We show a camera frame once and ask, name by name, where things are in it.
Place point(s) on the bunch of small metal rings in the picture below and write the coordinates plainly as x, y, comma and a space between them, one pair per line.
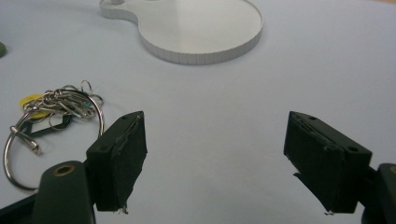
63, 104

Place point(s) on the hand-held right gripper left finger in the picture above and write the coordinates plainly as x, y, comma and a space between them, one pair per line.
120, 168

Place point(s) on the dark green round object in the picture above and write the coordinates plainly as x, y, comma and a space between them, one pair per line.
2, 49

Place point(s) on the yellow key tag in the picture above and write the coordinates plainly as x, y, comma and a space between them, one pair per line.
27, 101

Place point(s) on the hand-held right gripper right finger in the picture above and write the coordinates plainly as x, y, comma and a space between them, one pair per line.
323, 165

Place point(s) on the dark key tag frame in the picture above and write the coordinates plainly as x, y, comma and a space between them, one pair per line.
49, 132

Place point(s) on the white key stand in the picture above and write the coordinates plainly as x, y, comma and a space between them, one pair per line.
199, 28

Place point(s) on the white table mat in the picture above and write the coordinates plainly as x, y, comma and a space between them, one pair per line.
218, 109

